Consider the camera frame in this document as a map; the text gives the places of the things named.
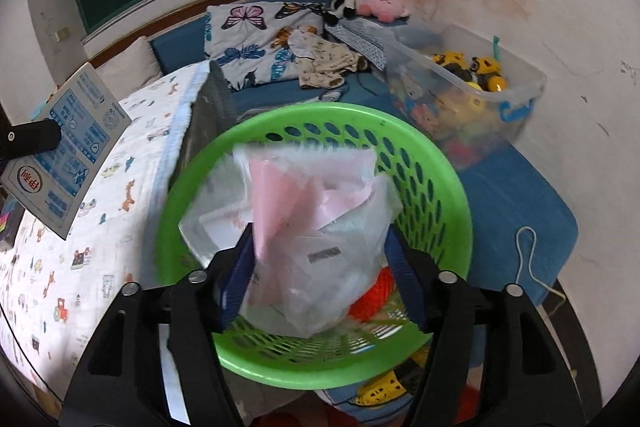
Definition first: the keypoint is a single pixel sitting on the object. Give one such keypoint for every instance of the clear storage box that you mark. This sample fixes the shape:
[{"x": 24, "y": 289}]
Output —
[{"x": 450, "y": 107}]

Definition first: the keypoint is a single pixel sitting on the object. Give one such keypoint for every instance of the clear plastic bag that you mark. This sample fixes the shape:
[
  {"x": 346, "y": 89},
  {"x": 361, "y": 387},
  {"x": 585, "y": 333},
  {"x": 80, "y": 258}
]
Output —
[{"x": 320, "y": 287}]

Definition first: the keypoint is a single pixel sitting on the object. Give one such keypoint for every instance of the printed bed sheet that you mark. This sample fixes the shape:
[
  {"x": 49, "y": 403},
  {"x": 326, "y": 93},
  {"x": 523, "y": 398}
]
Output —
[{"x": 125, "y": 177}]

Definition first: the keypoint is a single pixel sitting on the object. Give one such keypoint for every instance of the white pillow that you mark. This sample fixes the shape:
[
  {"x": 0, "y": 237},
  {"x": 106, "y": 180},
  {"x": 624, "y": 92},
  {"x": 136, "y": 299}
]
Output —
[{"x": 127, "y": 64}]

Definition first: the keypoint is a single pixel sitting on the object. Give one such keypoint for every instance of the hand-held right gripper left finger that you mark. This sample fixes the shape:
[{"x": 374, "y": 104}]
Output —
[{"x": 240, "y": 267}]

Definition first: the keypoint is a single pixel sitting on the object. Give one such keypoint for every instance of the wooden window ledge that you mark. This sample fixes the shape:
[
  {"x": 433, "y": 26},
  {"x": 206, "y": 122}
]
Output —
[{"x": 200, "y": 2}]

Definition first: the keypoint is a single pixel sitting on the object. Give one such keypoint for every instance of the striped cloth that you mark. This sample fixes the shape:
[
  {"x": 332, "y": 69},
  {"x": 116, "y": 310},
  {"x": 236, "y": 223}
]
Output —
[{"x": 367, "y": 39}]

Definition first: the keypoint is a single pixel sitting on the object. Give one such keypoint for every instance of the green plastic basket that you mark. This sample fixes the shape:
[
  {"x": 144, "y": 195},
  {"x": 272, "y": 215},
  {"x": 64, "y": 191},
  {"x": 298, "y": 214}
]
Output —
[{"x": 430, "y": 187}]

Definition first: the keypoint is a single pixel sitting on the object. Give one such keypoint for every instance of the wall switch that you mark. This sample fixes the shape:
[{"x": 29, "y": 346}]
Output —
[{"x": 60, "y": 35}]

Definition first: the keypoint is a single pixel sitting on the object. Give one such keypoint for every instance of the yellow toy car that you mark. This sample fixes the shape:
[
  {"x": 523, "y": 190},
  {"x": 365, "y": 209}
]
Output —
[
  {"x": 450, "y": 64},
  {"x": 490, "y": 74}
]

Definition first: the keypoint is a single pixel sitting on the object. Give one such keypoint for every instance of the blue white milk carton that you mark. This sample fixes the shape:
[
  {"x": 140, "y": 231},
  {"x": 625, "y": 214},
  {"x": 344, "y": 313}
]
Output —
[{"x": 75, "y": 157}]

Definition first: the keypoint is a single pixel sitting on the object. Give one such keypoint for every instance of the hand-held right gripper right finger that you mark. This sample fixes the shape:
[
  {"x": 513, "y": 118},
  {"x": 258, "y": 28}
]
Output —
[{"x": 406, "y": 279}]

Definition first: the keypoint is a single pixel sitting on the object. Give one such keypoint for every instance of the large butterfly pillow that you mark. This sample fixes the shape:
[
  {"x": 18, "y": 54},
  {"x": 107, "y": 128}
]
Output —
[{"x": 245, "y": 42}]

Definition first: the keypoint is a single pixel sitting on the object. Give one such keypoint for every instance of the blue pillow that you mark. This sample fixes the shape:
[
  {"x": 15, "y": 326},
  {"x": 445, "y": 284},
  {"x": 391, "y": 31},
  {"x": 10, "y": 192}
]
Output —
[{"x": 180, "y": 42}]

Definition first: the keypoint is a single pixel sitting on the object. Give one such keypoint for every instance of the yellow black toy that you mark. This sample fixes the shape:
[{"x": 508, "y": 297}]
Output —
[{"x": 380, "y": 389}]

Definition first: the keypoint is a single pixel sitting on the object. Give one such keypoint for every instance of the pink packet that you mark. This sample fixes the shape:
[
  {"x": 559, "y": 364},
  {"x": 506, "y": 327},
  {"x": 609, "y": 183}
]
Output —
[{"x": 285, "y": 202}]

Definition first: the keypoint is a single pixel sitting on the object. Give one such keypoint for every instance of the beige clothes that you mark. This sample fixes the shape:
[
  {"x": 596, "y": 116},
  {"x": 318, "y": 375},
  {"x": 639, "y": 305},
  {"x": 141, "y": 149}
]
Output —
[{"x": 325, "y": 59}]

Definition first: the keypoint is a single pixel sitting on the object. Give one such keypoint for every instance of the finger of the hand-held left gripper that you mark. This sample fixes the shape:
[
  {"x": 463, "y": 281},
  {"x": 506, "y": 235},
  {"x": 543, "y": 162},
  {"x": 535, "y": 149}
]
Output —
[{"x": 30, "y": 139}]

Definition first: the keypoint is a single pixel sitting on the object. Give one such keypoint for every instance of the pink plush toy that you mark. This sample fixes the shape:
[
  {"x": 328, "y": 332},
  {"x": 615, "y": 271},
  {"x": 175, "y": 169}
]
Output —
[{"x": 382, "y": 4}]

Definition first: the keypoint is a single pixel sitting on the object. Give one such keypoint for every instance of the dark tray of colourful blocks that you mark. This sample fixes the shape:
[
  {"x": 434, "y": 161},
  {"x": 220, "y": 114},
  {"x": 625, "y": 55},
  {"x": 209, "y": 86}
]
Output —
[{"x": 9, "y": 222}]

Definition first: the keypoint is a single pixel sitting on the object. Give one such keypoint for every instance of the red mesh scrubber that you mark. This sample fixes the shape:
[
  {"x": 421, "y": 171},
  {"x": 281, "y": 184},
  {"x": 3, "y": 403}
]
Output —
[{"x": 372, "y": 294}]

